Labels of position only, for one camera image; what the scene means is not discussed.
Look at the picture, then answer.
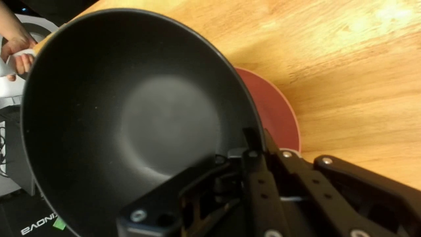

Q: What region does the person's bare hand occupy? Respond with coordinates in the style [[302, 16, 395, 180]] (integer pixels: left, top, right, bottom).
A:
[[0, 3, 40, 83]]

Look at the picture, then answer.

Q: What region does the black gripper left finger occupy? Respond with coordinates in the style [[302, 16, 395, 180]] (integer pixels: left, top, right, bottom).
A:
[[116, 126, 289, 237]]

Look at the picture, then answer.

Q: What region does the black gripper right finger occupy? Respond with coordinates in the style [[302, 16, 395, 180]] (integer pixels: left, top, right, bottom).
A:
[[262, 129, 421, 237]]

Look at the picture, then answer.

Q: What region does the red round plate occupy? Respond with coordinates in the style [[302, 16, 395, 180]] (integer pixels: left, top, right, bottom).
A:
[[235, 66, 303, 154]]

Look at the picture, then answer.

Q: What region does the black box with white print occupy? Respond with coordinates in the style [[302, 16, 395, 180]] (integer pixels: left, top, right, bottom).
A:
[[0, 188, 82, 237]]

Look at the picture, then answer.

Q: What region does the black frying pan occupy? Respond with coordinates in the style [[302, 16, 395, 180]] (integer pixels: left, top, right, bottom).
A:
[[20, 8, 266, 237]]

